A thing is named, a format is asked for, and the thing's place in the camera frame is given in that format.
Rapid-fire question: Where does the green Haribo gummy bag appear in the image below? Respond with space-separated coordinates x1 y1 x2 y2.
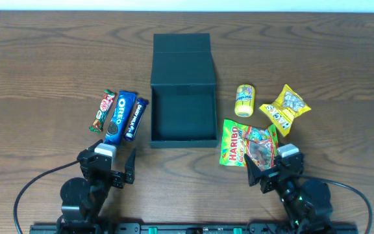
219 119 278 171

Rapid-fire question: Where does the yellow Mentos bottle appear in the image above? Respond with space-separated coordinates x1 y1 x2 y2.
234 84 255 117

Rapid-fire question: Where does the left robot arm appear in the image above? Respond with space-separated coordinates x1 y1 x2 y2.
58 140 136 233

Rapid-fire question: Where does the yellow Hacks candy bag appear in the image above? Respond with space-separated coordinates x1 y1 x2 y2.
259 84 311 137

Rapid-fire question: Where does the purple Dairy Milk bar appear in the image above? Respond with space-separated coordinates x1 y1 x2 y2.
124 98 149 142

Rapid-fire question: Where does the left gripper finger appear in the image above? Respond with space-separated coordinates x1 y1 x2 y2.
125 148 136 174
88 139 103 151

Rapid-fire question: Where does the left black cable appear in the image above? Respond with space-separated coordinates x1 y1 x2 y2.
13 159 81 234

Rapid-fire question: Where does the blue Oreo cookie pack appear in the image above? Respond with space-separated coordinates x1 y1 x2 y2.
105 90 137 146

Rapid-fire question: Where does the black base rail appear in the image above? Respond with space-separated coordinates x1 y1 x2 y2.
29 222 359 234

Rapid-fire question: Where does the dark green open box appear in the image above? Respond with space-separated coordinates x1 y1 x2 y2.
151 33 218 148

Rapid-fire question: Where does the red green KitKat bar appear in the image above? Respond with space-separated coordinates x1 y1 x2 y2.
89 89 116 133

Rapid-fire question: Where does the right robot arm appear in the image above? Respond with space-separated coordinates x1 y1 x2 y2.
244 144 335 233

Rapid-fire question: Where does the black cable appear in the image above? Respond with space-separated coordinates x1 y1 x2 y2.
13 159 81 234
299 174 373 234

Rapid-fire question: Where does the right black cable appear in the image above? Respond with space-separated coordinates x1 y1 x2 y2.
299 174 373 234

